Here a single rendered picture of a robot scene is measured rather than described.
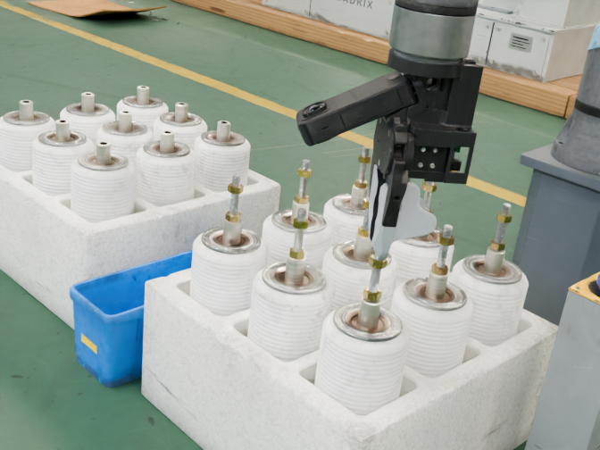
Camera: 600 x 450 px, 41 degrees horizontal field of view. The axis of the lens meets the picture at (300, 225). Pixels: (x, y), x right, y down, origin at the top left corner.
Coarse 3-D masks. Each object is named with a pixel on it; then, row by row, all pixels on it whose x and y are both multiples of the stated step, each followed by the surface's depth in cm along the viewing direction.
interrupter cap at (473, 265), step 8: (472, 256) 106; (480, 256) 106; (464, 264) 103; (472, 264) 104; (480, 264) 105; (504, 264) 105; (512, 264) 105; (472, 272) 101; (480, 272) 102; (504, 272) 103; (512, 272) 103; (520, 272) 103; (488, 280) 100; (496, 280) 100; (504, 280) 100; (512, 280) 101
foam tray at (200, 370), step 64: (192, 320) 99; (192, 384) 102; (256, 384) 92; (448, 384) 92; (512, 384) 102; (256, 448) 95; (320, 448) 86; (384, 448) 85; (448, 448) 96; (512, 448) 110
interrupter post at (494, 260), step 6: (492, 252) 102; (498, 252) 102; (504, 252) 102; (486, 258) 103; (492, 258) 102; (498, 258) 102; (486, 264) 103; (492, 264) 102; (498, 264) 102; (486, 270) 103; (492, 270) 102; (498, 270) 102
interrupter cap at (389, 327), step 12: (336, 312) 89; (348, 312) 89; (384, 312) 90; (336, 324) 87; (348, 324) 87; (384, 324) 88; (396, 324) 88; (348, 336) 85; (360, 336) 85; (372, 336) 85; (384, 336) 86; (396, 336) 86
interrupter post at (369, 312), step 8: (360, 304) 87; (368, 304) 86; (376, 304) 86; (360, 312) 87; (368, 312) 86; (376, 312) 87; (360, 320) 87; (368, 320) 87; (376, 320) 87; (368, 328) 87
